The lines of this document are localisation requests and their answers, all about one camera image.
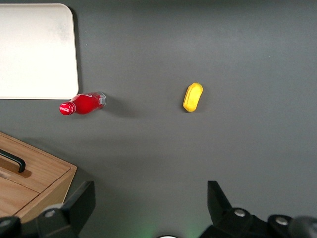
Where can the wooden box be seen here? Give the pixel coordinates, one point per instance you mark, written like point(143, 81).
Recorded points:
point(47, 173)

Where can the cream plastic tray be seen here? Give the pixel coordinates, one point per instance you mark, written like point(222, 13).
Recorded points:
point(34, 52)

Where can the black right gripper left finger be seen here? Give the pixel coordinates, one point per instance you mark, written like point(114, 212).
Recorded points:
point(74, 210)

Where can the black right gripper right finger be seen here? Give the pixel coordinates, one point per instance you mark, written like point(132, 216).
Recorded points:
point(223, 213)

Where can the red coke bottle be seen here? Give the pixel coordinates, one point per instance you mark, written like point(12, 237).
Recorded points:
point(85, 102)

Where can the yellow toy hot dog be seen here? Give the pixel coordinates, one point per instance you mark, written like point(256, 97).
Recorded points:
point(192, 97)

